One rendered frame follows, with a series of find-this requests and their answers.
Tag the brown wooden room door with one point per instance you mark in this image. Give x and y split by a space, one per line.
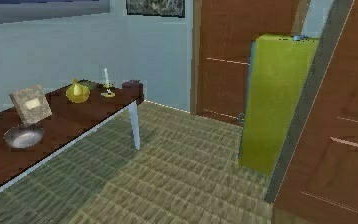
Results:
225 60

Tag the white candle on brass holder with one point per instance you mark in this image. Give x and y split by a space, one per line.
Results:
107 85

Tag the green fridge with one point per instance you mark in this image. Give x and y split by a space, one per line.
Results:
277 103

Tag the yellow onion-shaped vase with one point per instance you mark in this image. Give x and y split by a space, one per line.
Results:
77 91

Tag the dark brown wooden table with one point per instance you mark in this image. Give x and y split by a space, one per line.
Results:
73 116

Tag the grey framed book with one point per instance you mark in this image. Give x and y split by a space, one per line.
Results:
30 105

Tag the dark framed wall picture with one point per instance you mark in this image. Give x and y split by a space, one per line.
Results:
155 7

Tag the blue grey framed wall picture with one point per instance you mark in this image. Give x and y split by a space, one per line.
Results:
47 10

